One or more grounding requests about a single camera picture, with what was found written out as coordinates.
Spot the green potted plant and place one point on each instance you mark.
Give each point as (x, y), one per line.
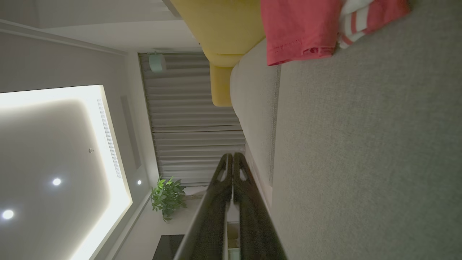
(168, 198)

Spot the red jersey with white sleeves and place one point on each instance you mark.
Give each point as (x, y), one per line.
(299, 29)

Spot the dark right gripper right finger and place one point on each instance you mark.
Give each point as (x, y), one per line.
(256, 231)

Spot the yellow sofa cushion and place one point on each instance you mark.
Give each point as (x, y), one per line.
(223, 29)

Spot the linear ceiling air vent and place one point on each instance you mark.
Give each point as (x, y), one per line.
(109, 140)

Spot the grey pleated curtain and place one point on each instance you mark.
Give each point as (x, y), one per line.
(191, 119)

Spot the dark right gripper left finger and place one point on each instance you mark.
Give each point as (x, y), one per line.
(213, 224)

